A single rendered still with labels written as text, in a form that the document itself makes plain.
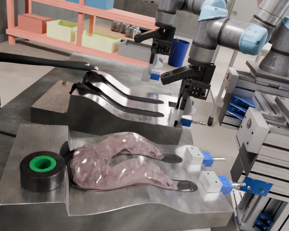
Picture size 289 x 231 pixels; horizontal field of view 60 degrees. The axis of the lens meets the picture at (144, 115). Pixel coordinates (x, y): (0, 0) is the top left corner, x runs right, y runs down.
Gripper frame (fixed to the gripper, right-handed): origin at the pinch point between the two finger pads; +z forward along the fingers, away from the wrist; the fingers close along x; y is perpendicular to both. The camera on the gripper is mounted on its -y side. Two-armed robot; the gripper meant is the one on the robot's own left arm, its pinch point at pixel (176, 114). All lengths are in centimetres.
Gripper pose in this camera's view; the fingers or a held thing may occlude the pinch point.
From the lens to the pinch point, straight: 87.9
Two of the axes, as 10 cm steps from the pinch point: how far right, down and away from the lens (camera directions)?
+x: 0.6, -4.6, 8.9
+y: 9.8, 2.0, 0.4
